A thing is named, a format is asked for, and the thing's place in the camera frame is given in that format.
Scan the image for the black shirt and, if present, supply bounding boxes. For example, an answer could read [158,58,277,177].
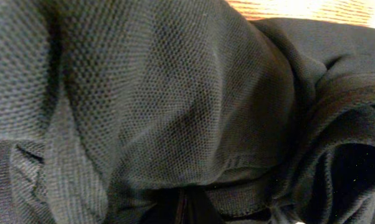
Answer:
[0,0,375,223]

